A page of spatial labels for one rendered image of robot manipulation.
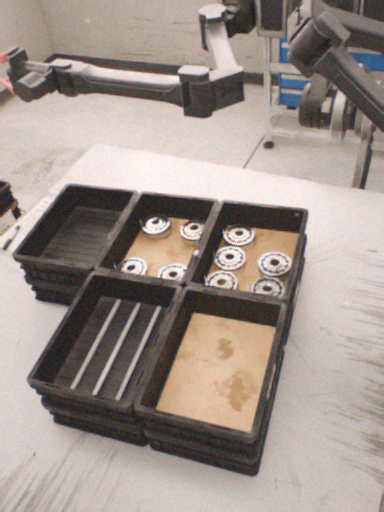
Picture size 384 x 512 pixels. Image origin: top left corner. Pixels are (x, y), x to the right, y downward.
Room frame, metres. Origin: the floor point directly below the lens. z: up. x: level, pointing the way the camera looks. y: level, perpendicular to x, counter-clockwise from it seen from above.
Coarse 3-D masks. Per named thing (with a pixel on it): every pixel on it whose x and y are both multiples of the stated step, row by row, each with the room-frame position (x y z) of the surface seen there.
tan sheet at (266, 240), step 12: (252, 228) 1.28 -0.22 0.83; (264, 240) 1.21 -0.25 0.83; (276, 240) 1.20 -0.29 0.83; (288, 240) 1.19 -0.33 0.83; (252, 252) 1.16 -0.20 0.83; (264, 252) 1.15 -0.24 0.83; (288, 252) 1.14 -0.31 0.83; (252, 264) 1.11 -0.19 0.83; (240, 276) 1.07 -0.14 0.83; (252, 276) 1.06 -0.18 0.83; (240, 288) 1.02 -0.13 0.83
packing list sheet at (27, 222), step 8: (48, 200) 1.81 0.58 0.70; (40, 208) 1.77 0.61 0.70; (24, 216) 1.73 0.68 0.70; (32, 216) 1.72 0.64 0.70; (40, 216) 1.71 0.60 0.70; (16, 224) 1.68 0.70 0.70; (24, 224) 1.67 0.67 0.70; (32, 224) 1.67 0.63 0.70; (8, 232) 1.64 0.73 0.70; (24, 232) 1.62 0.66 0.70; (0, 240) 1.60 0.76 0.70; (16, 240) 1.58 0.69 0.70; (8, 248) 1.54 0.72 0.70
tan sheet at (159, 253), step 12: (144, 240) 1.31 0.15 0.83; (156, 240) 1.30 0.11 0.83; (168, 240) 1.29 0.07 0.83; (180, 240) 1.28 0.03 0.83; (132, 252) 1.26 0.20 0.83; (144, 252) 1.25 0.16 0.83; (156, 252) 1.24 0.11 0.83; (168, 252) 1.23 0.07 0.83; (180, 252) 1.22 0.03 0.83; (192, 252) 1.21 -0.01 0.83; (156, 264) 1.18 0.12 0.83; (168, 264) 1.17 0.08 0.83; (156, 276) 1.13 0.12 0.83
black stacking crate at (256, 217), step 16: (224, 208) 1.32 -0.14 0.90; (240, 208) 1.30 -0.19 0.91; (256, 208) 1.28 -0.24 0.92; (224, 224) 1.31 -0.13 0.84; (256, 224) 1.28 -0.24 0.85; (272, 224) 1.25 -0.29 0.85; (288, 224) 1.23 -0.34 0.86; (208, 240) 1.16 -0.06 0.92; (304, 240) 1.18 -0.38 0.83; (208, 256) 1.14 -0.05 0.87; (208, 272) 1.11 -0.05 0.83; (288, 304) 0.89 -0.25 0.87
